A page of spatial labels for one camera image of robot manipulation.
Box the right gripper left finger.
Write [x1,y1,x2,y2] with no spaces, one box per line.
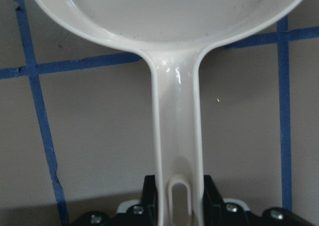
[117,175,158,226]

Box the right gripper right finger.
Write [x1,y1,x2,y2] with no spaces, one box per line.
[203,175,249,226]

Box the white plastic dustpan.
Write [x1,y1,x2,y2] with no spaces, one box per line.
[35,0,302,226]

